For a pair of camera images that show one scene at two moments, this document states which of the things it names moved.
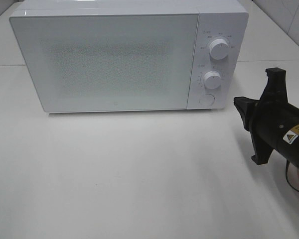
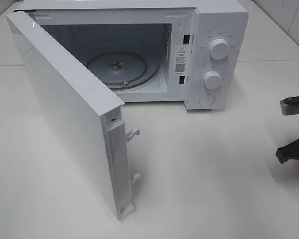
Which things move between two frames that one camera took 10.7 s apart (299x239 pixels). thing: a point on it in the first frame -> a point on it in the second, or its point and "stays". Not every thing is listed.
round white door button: (207, 100) stays
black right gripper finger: (275, 88) -> (295, 104)
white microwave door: (105, 62) -> (83, 106)
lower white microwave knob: (212, 79) stays
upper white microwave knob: (219, 49) stays
